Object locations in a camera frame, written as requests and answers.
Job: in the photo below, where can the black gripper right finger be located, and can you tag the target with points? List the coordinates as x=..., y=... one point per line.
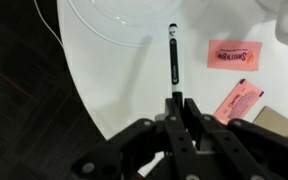
x=237, y=146

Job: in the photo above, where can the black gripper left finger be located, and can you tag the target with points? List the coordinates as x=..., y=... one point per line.
x=180, y=146

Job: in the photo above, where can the white mug with red print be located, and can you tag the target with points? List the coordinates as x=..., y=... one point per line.
x=282, y=30

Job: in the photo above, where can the pink sweetener packet purple print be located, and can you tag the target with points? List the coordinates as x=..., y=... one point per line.
x=239, y=100

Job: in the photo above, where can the pink Sweet'N Low packet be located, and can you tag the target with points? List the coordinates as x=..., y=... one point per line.
x=234, y=55

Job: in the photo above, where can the large white plate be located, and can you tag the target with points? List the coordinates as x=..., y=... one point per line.
x=134, y=20

